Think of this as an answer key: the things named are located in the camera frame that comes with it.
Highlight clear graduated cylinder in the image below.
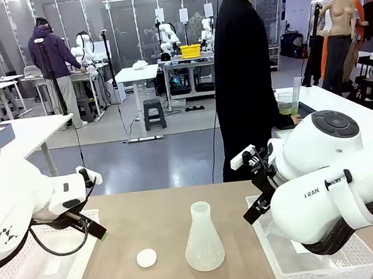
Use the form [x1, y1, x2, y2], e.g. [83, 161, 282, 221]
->
[287, 76, 305, 116]

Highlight person's right forearm black sleeve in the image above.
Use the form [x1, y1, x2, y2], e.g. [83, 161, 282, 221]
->
[271, 112, 296, 131]

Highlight white standing desk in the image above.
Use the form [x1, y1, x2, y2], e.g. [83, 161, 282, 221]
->
[113, 64, 167, 144]

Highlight black tray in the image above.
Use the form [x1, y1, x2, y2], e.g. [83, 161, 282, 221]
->
[272, 99, 320, 132]

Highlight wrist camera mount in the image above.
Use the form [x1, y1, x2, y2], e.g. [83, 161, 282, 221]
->
[74, 162, 104, 189]
[228, 141, 278, 182]

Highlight white power strip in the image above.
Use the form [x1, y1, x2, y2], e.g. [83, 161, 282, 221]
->
[127, 134, 164, 144]

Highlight clear plastic beaker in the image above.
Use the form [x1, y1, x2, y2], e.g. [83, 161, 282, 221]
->
[275, 90, 297, 117]

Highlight black suitcases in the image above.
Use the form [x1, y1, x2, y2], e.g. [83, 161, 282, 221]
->
[278, 30, 307, 61]

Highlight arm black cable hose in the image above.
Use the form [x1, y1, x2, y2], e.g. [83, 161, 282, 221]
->
[0, 227, 39, 273]
[295, 195, 373, 258]

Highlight shoe rack shelf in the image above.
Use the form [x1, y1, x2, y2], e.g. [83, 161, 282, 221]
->
[267, 44, 284, 73]

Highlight black pole stand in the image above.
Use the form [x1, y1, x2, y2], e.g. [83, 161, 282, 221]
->
[99, 28, 119, 89]

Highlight beige mannequin dark trousers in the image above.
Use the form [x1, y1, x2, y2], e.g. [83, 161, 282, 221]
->
[311, 0, 370, 98]

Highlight person in purple hoodie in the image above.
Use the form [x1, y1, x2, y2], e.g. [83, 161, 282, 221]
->
[25, 12, 94, 134]

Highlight translucent plastic erlenmeyer flask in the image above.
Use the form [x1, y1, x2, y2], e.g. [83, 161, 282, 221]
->
[179, 199, 228, 274]

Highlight yellow plastic basket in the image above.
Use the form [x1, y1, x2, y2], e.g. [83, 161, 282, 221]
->
[179, 43, 204, 60]

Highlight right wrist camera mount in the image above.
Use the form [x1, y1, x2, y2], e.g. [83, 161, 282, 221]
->
[228, 141, 278, 182]

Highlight white side table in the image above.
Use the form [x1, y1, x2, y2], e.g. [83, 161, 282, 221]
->
[0, 111, 80, 183]

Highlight left gripper thin black cable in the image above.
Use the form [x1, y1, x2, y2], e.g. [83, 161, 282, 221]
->
[29, 219, 93, 261]

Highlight mannequin in orange with hat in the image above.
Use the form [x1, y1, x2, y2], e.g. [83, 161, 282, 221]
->
[347, 0, 372, 44]

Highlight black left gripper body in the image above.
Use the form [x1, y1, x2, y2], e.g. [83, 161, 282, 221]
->
[48, 208, 84, 230]

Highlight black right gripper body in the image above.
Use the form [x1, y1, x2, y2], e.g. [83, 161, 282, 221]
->
[250, 165, 281, 207]

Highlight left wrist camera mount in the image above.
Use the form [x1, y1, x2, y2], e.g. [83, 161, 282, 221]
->
[74, 162, 104, 189]

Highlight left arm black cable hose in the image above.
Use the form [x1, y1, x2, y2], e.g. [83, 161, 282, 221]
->
[0, 227, 39, 273]

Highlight white round flask cap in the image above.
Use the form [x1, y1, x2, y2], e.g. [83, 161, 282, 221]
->
[135, 248, 159, 270]

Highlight black camera tripod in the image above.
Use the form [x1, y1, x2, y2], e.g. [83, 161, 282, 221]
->
[33, 35, 70, 118]

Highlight white crumpled cloth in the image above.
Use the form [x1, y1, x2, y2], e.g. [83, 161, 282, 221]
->
[131, 58, 149, 71]

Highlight person in black sweater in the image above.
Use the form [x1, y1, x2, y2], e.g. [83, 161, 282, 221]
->
[202, 0, 309, 184]

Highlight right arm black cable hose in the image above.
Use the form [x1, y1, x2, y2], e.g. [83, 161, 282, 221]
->
[295, 195, 373, 258]

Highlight grey frame workbench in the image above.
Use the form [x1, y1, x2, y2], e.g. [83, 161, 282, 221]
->
[156, 50, 220, 112]

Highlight grey plastic stool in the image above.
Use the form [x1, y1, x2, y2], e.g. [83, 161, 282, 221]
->
[141, 97, 168, 132]

